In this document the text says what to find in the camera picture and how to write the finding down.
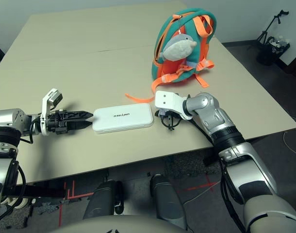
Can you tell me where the grey robot leg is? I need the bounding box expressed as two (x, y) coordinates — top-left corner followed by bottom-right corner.
(83, 180), (124, 220)
(149, 174), (187, 230)

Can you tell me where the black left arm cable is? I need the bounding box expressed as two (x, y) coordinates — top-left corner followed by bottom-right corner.
(0, 113), (43, 220)

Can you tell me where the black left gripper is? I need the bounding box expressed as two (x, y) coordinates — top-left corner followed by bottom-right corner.
(46, 109), (94, 135)

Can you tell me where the black waste bin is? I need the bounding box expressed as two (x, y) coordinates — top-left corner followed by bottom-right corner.
(256, 35), (291, 66)

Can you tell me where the white Unitree box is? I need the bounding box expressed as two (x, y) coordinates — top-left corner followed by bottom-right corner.
(92, 103), (154, 134)

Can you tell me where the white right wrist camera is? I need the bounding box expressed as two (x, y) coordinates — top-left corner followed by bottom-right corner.
(154, 90), (189, 115)

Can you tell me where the beige robot torso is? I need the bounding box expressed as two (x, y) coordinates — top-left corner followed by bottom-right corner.
(53, 215), (187, 233)

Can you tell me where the black tripod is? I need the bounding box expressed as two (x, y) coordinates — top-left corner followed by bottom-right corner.
(256, 9), (290, 47)

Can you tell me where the grey right robot leg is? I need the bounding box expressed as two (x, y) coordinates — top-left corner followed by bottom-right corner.
(149, 174), (187, 230)

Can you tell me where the grey plush fish charm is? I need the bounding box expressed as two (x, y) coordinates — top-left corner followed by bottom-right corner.
(159, 33), (197, 61)

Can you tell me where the thin white floor cable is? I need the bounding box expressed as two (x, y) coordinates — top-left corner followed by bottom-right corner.
(183, 183), (218, 205)

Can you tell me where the grey left robot leg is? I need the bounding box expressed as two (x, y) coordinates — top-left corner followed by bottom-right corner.
(83, 180), (124, 220)

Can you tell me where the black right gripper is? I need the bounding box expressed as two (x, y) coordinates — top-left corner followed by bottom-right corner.
(155, 108), (185, 132)

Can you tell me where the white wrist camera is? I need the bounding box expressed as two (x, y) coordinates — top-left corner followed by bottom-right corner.
(40, 88), (64, 135)
(154, 90), (189, 115)

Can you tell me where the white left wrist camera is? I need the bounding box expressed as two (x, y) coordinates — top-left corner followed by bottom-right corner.
(40, 88), (64, 135)

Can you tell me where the teal and orange backpack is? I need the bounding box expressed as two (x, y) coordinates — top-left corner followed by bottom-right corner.
(125, 7), (216, 104)

